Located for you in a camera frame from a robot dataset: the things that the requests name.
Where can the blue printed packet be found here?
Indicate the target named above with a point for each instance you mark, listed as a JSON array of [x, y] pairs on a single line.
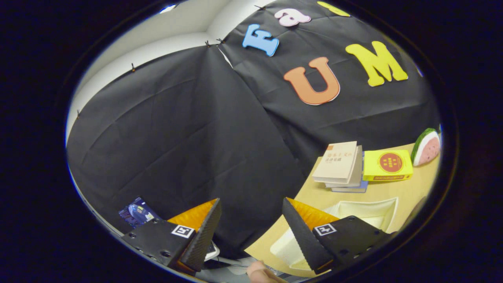
[[137, 212]]

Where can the white book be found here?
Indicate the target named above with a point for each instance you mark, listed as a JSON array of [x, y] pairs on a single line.
[[359, 169]]

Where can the white keyboard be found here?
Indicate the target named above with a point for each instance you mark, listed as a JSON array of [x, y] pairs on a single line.
[[212, 251]]

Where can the watermelon slice plush toy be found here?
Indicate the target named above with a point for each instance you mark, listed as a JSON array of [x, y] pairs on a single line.
[[426, 147]]

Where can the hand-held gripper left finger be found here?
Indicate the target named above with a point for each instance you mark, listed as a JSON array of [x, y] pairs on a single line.
[[202, 239]]

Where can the beige fabric storage box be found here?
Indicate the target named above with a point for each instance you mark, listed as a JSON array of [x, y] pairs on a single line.
[[365, 212]]

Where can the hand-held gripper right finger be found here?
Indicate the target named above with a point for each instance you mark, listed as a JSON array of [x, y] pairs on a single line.
[[304, 239]]

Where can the blue book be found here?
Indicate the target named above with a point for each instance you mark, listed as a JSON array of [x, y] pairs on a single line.
[[349, 190]]

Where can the yellow box with red circle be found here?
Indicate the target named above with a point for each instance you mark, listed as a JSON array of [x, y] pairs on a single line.
[[387, 165]]

